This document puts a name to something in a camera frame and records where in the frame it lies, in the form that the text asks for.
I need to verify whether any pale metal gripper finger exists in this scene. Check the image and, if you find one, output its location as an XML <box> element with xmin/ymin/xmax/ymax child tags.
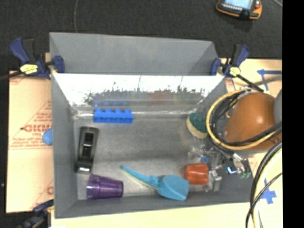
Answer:
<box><xmin>210</xmin><ymin>152</ymin><xmax>225</xmax><ymax>171</ymax></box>
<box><xmin>209</xmin><ymin>170</ymin><xmax>223</xmax><ymax>192</ymax></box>

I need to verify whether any clear plastic bottle, blue cap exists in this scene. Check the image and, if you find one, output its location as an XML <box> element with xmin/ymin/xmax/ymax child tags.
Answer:
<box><xmin>188</xmin><ymin>144</ymin><xmax>214</xmax><ymax>166</ymax></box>

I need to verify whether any orange toy bell pepper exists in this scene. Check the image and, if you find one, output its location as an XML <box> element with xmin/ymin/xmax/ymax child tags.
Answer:
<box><xmin>184</xmin><ymin>163</ymin><xmax>210</xmax><ymax>186</ymax></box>

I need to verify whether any green and cream round sponge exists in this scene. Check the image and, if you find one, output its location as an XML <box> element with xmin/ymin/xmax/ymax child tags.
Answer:
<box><xmin>186</xmin><ymin>113</ymin><xmax>209</xmax><ymax>140</ymax></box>

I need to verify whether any light blue plastic scoop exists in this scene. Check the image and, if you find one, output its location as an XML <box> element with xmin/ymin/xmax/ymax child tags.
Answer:
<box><xmin>121</xmin><ymin>165</ymin><xmax>190</xmax><ymax>202</ymax></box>

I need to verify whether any grey metal bin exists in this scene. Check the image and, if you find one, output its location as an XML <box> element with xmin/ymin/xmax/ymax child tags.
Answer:
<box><xmin>48</xmin><ymin>31</ymin><xmax>255</xmax><ymax>219</ymax></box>

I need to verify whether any purple plastic cup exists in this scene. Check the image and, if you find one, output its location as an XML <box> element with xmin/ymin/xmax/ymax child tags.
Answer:
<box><xmin>85</xmin><ymin>173</ymin><xmax>124</xmax><ymax>200</ymax></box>

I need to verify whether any blue toy brick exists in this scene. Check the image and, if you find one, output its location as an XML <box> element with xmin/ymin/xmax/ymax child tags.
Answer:
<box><xmin>93</xmin><ymin>108</ymin><xmax>134</xmax><ymax>124</ymax></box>

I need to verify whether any black tape dispenser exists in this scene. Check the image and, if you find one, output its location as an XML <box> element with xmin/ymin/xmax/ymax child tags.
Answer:
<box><xmin>74</xmin><ymin>126</ymin><xmax>100</xmax><ymax>173</ymax></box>

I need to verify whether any brown cardboard board, red print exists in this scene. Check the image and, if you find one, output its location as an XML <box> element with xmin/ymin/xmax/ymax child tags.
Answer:
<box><xmin>5</xmin><ymin>69</ymin><xmax>56</xmax><ymax>214</ymax></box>

